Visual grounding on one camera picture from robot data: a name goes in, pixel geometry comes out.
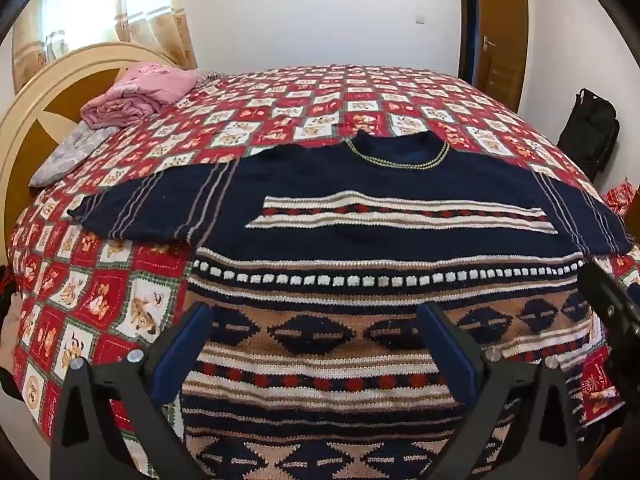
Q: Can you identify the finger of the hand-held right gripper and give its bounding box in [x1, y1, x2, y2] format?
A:
[577, 259, 640, 361]

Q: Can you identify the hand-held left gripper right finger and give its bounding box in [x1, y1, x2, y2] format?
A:
[417, 302, 592, 480]

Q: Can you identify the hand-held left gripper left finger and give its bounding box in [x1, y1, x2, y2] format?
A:
[50, 303, 216, 480]

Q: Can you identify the navy patterned knit sweater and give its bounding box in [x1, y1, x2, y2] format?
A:
[67, 129, 636, 480]

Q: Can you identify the black backpack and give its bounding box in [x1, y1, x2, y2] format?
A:
[556, 88, 621, 181]

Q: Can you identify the grey floral pillow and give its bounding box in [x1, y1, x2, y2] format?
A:
[29, 122, 121, 188]

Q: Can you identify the pink folded blanket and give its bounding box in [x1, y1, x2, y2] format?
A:
[81, 62, 201, 128]

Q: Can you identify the red printed bedspread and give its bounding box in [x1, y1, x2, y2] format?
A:
[7, 62, 640, 461]

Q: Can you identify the cream wooden headboard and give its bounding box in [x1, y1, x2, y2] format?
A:
[0, 42, 176, 211]

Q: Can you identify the brown wooden door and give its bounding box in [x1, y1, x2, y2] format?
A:
[472, 0, 530, 106]

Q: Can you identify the beige patterned curtain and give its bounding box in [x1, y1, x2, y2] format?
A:
[12, 0, 198, 93]

